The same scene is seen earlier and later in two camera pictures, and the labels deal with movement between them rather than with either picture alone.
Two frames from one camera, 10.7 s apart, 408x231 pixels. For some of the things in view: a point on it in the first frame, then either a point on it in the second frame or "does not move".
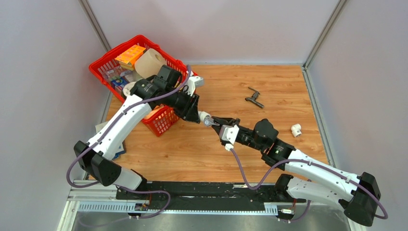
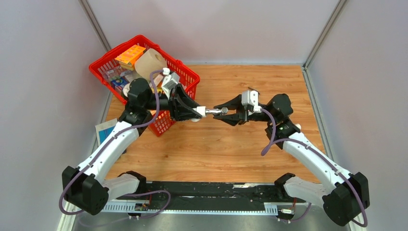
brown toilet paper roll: (148, 62) does not move
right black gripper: (227, 121) to (233, 119)
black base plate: (187, 194) does not move
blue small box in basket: (119, 83) does not move
